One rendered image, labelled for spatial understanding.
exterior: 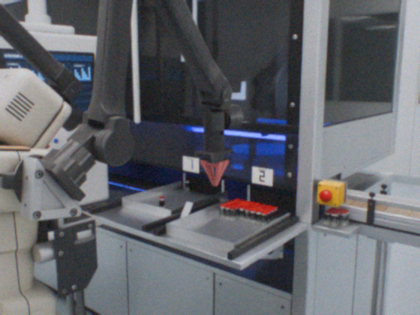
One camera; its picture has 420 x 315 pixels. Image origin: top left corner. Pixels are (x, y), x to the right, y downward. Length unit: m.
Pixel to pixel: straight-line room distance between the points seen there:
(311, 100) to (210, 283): 0.88
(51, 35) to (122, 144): 1.07
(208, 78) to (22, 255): 0.59
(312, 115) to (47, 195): 0.89
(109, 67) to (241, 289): 1.14
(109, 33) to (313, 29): 0.75
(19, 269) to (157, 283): 1.11
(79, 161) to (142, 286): 1.39
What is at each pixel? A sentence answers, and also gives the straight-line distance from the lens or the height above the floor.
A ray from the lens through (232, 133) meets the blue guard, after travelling 1.57.
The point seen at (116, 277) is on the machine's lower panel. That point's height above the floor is 0.36.
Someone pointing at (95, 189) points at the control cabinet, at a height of 0.87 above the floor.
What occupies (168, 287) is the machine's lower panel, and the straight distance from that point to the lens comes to 2.01.
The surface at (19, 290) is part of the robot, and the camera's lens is 1.05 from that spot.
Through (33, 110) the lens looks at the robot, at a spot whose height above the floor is 1.30.
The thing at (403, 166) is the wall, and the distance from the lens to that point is 6.13.
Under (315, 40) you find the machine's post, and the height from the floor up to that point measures 1.49.
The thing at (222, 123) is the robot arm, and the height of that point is 1.25.
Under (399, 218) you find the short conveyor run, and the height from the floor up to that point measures 0.93.
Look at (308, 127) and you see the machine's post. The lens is 1.41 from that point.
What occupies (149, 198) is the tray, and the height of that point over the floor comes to 0.88.
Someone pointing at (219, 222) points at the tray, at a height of 0.88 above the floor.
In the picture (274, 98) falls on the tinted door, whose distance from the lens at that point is 1.47.
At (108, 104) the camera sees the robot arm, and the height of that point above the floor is 1.32.
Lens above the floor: 1.37
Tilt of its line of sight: 11 degrees down
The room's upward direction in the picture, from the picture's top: straight up
